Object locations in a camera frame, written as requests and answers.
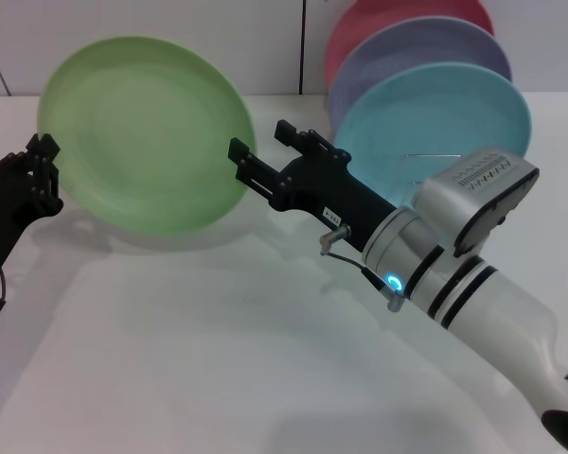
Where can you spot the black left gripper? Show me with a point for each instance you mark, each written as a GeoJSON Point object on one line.
{"type": "Point", "coordinates": [2, 208]}

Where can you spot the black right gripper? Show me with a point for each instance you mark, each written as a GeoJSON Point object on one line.
{"type": "Point", "coordinates": [326, 189]}

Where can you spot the green round plate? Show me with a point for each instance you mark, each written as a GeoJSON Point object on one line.
{"type": "Point", "coordinates": [147, 137]}

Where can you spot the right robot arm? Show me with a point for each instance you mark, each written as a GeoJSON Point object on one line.
{"type": "Point", "coordinates": [478, 302]}

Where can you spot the red round plate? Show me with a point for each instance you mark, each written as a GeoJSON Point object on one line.
{"type": "Point", "coordinates": [360, 23]}

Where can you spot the light blue round plate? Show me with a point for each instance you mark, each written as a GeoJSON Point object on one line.
{"type": "Point", "coordinates": [431, 109]}

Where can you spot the purple round plate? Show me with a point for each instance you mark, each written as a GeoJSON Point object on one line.
{"type": "Point", "coordinates": [407, 47]}

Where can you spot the black vertical wall strip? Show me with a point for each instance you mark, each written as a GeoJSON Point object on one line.
{"type": "Point", "coordinates": [303, 47]}

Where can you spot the right wrist camera housing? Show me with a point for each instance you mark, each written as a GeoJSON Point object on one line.
{"type": "Point", "coordinates": [473, 189]}

